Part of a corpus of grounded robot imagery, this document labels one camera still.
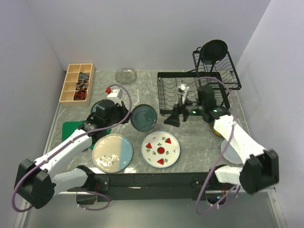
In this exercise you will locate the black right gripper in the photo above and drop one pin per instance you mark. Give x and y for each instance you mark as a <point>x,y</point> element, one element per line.
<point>173,119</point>

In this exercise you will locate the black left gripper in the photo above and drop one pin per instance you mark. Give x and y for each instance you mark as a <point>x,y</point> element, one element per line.
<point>122,109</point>

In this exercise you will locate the black ceramic plate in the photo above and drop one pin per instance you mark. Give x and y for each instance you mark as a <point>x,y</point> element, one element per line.
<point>213,51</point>

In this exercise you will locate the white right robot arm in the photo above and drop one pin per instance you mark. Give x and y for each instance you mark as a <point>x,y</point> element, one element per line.
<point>260,166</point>

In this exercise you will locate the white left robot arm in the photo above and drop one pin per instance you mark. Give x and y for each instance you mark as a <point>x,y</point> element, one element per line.
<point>38,181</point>

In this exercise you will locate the watermelon pattern white plate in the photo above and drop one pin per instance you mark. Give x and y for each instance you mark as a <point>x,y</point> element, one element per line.
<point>160,149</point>

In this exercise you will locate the yellow patterned glass plate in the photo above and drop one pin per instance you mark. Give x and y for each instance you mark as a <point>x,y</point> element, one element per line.
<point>215,132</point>

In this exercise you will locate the beige and blue plate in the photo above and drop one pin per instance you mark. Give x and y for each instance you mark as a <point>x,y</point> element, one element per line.
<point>112,153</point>

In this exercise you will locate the clear glass plate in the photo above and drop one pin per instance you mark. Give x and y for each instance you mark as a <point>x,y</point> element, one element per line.
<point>125,75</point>

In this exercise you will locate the green cloth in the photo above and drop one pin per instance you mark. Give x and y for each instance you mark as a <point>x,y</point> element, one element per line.
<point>70,130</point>

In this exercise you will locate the wooden compartment box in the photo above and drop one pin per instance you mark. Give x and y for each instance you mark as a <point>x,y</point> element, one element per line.
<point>77,87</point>

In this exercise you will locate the pale blue scalloped plate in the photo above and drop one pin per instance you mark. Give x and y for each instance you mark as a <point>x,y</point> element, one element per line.
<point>230,155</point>

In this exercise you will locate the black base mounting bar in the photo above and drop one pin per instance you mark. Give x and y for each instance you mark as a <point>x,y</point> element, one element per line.
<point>147,186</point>

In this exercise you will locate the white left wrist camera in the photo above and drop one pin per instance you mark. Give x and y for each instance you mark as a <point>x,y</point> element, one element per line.
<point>114,94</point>

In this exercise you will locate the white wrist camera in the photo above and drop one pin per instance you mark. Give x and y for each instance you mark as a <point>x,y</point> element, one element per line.
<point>183,90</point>
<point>114,94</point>

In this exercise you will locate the black wire dish rack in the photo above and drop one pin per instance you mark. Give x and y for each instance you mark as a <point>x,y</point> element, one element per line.
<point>223,70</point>

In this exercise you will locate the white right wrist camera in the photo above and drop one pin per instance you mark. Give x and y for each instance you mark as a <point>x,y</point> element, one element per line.
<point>183,90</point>

